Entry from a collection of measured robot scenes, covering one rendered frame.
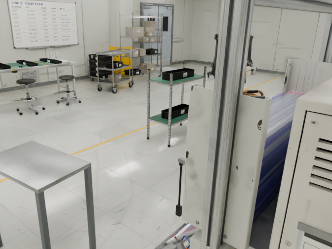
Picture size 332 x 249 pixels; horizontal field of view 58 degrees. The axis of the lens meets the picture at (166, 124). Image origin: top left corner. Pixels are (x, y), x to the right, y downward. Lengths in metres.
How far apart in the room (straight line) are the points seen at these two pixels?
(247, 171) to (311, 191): 0.11
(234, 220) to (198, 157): 0.14
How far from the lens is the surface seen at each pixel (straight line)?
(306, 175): 0.56
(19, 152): 2.60
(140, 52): 8.63
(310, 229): 0.60
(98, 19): 9.43
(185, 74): 4.59
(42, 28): 8.42
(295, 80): 1.15
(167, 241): 1.65
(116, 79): 7.70
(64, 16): 8.77
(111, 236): 2.84
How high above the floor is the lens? 1.84
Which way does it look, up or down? 20 degrees down
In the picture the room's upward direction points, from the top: 2 degrees clockwise
